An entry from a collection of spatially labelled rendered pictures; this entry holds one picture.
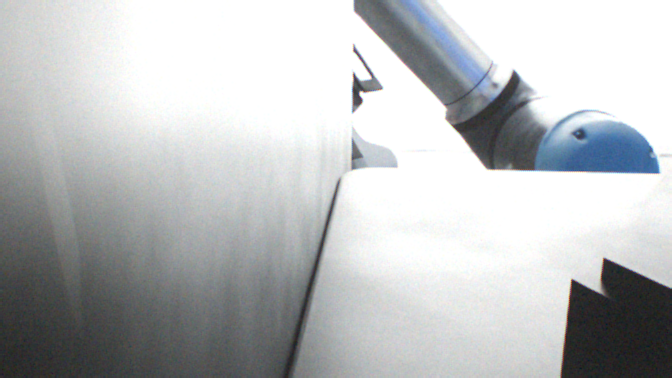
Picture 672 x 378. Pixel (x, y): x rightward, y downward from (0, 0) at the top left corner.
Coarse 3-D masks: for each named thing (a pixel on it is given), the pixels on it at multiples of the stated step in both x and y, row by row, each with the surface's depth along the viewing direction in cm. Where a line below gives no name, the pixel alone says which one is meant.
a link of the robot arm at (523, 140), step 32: (544, 96) 74; (512, 128) 71; (544, 128) 66; (576, 128) 63; (608, 128) 62; (512, 160) 70; (544, 160) 64; (576, 160) 62; (608, 160) 63; (640, 160) 63
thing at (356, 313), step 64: (384, 192) 13; (448, 192) 13; (512, 192) 13; (576, 192) 13; (640, 192) 13; (320, 256) 10; (384, 256) 10; (448, 256) 10; (512, 256) 10; (576, 256) 10; (640, 256) 6; (320, 320) 8; (384, 320) 8; (448, 320) 8; (512, 320) 8; (576, 320) 6; (640, 320) 5
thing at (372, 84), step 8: (352, 40) 54; (352, 48) 54; (360, 56) 54; (352, 72) 52; (368, 72) 53; (352, 80) 53; (360, 80) 52; (368, 80) 53; (376, 80) 53; (352, 88) 53; (360, 88) 52; (368, 88) 52; (376, 88) 53; (384, 88) 53; (352, 96) 52; (360, 96) 53; (352, 104) 52; (360, 104) 52; (352, 112) 53; (352, 120) 56
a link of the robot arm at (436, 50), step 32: (384, 0) 71; (416, 0) 71; (384, 32) 73; (416, 32) 72; (448, 32) 73; (416, 64) 75; (448, 64) 74; (480, 64) 75; (448, 96) 76; (480, 96) 75; (512, 96) 75; (480, 128) 76; (480, 160) 79
